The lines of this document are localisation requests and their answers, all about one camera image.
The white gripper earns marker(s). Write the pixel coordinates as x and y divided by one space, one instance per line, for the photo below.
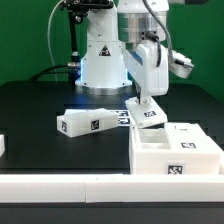
148 67

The white cabinet body box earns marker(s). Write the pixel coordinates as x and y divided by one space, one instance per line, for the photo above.
150 153

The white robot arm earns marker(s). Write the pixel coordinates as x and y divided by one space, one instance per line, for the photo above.
124 46

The white cabinet top block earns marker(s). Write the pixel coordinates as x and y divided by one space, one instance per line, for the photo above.
77 122

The white base sheet with tags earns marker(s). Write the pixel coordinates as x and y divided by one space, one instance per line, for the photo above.
124 118

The white front fence bar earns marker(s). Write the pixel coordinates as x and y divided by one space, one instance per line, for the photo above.
71 188

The white left fence block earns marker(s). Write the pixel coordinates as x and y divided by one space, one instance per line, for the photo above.
2 145

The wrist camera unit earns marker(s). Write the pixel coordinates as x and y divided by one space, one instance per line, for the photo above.
181 66

